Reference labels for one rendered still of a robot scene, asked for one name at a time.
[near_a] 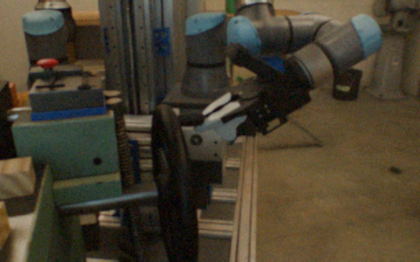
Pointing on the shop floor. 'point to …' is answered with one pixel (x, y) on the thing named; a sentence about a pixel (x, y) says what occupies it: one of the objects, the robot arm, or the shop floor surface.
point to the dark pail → (347, 84)
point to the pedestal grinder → (393, 46)
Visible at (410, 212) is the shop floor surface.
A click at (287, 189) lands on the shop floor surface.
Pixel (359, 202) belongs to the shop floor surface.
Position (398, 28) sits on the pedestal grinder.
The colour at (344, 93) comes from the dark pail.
